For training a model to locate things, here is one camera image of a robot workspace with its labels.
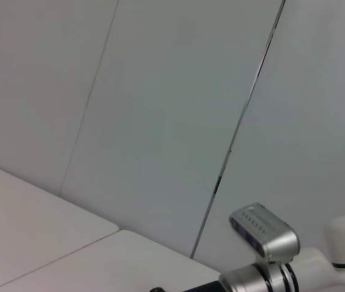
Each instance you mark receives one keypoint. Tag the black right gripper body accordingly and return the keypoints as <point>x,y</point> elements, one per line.
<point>190,287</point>

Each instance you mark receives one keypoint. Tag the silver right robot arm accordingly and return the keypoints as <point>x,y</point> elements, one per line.
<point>312,267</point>

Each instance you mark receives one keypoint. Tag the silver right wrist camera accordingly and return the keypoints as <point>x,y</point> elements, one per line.
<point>266,234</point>

